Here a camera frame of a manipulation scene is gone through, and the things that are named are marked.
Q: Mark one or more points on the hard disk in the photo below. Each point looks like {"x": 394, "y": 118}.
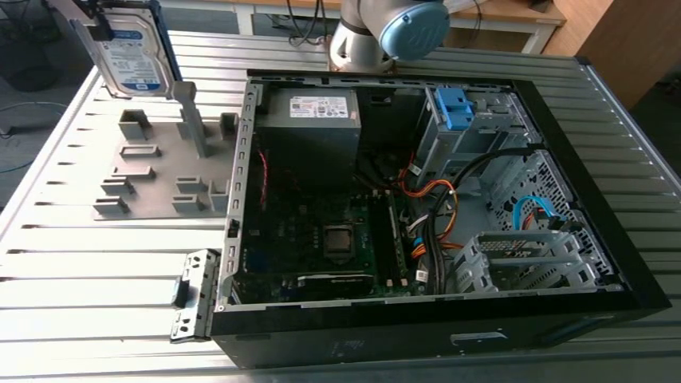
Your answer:
{"x": 129, "y": 60}

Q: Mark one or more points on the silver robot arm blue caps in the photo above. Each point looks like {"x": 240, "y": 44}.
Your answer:
{"x": 361, "y": 48}

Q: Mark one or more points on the grey metal disk bay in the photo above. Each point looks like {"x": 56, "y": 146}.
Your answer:
{"x": 531, "y": 260}

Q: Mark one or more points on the black office chair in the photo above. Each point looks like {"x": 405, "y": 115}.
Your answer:
{"x": 26, "y": 68}

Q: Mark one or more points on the grey plastic parts rack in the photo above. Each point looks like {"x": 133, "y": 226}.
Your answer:
{"x": 160, "y": 191}

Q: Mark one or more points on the grey power supply unit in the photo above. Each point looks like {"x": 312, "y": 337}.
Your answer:
{"x": 308, "y": 151}

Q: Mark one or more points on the dark green motherboard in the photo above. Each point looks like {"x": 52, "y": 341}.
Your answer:
{"x": 286, "y": 239}

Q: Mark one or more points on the blue plastic drive latch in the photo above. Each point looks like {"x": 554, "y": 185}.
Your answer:
{"x": 452, "y": 107}

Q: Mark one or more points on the CPU socket with silver CPU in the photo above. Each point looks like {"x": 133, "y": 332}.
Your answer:
{"x": 338, "y": 241}

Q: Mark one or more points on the black RAM slot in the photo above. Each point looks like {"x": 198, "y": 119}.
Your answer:
{"x": 378, "y": 239}

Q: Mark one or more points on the white framed wooden desk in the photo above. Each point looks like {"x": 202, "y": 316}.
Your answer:
{"x": 510, "y": 10}

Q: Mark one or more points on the grey metal optical drive cage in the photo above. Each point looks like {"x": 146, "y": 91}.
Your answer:
{"x": 478, "y": 139}

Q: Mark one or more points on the green RAM stick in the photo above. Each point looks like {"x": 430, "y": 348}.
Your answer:
{"x": 397, "y": 239}

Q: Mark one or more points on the black graphics card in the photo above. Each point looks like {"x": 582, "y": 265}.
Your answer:
{"x": 340, "y": 285}

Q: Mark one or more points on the black open PC case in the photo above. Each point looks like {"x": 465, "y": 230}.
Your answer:
{"x": 372, "y": 339}

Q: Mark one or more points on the brown wooden cabinet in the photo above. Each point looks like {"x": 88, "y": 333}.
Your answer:
{"x": 627, "y": 40}

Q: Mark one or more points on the white desk frame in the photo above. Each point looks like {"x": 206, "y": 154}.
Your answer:
{"x": 244, "y": 22}

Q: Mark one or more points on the hinged metal slot bracket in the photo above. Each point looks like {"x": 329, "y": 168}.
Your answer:
{"x": 201, "y": 279}

